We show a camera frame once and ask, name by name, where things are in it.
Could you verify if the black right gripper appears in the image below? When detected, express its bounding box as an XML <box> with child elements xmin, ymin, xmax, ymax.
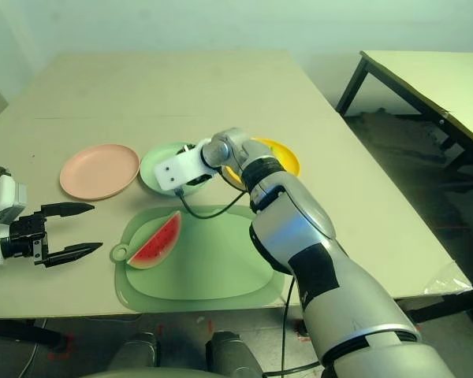
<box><xmin>183</xmin><ymin>172</ymin><xmax>216</xmax><ymax>189</ymax></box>

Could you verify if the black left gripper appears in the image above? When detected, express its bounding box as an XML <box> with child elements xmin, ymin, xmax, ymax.
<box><xmin>2</xmin><ymin>202</ymin><xmax>104</xmax><ymax>269</ymax></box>

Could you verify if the red watermelon slice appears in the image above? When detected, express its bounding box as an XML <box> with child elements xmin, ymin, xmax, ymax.
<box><xmin>126</xmin><ymin>210</ymin><xmax>181</xmax><ymax>271</ymax></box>

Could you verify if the mint green round plate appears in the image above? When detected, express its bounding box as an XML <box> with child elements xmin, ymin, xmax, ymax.
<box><xmin>140</xmin><ymin>141</ymin><xmax>216</xmax><ymax>198</ymax></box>

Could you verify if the pink round plate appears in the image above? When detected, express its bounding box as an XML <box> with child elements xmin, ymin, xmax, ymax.
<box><xmin>59</xmin><ymin>143</ymin><xmax>140</xmax><ymax>201</ymax></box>

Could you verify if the yellow round plate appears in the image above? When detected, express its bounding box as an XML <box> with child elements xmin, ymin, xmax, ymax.
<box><xmin>224</xmin><ymin>137</ymin><xmax>301</xmax><ymax>190</ymax></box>

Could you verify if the green silicone mat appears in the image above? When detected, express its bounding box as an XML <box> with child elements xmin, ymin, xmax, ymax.
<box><xmin>110</xmin><ymin>204</ymin><xmax>287</xmax><ymax>313</ymax></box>

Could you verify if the black table leg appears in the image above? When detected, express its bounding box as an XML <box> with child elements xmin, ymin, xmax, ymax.
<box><xmin>0</xmin><ymin>318</ymin><xmax>64</xmax><ymax>347</ymax></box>
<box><xmin>405</xmin><ymin>295</ymin><xmax>473</xmax><ymax>324</ymax></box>

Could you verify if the red floor tape mark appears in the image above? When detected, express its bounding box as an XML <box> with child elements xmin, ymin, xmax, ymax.
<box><xmin>49</xmin><ymin>334</ymin><xmax>74</xmax><ymax>359</ymax></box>

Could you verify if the grey robot left leg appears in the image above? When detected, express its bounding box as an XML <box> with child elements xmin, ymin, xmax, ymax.
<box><xmin>110</xmin><ymin>332</ymin><xmax>158</xmax><ymax>371</ymax></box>

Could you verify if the grey robot leg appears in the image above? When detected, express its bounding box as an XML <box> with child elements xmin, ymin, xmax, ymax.
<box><xmin>205</xmin><ymin>330</ymin><xmax>261</xmax><ymax>378</ymax></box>
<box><xmin>110</xmin><ymin>332</ymin><xmax>158</xmax><ymax>371</ymax></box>

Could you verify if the grey robot right leg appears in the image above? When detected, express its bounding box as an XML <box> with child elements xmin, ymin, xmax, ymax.
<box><xmin>205</xmin><ymin>330</ymin><xmax>261</xmax><ymax>378</ymax></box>

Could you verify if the clear plastic bag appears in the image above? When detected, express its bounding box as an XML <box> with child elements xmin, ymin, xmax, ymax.
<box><xmin>423</xmin><ymin>261</ymin><xmax>473</xmax><ymax>296</ymax></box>

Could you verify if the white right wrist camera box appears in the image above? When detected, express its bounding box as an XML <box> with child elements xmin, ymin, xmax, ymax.
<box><xmin>154</xmin><ymin>147</ymin><xmax>218</xmax><ymax>198</ymax></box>

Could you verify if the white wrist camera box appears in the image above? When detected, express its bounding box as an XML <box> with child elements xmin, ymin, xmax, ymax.
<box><xmin>154</xmin><ymin>147</ymin><xmax>218</xmax><ymax>198</ymax></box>
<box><xmin>0</xmin><ymin>174</ymin><xmax>28</xmax><ymax>267</ymax></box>

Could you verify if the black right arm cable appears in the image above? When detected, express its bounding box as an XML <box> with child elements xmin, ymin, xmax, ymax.
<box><xmin>175</xmin><ymin>165</ymin><xmax>328</xmax><ymax>378</ymax></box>

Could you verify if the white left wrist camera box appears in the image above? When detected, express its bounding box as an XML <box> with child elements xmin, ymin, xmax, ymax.
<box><xmin>0</xmin><ymin>174</ymin><xmax>28</xmax><ymax>267</ymax></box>

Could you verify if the beige side table black frame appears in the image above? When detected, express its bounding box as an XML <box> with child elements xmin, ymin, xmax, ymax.
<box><xmin>336</xmin><ymin>50</ymin><xmax>473</xmax><ymax>166</ymax></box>

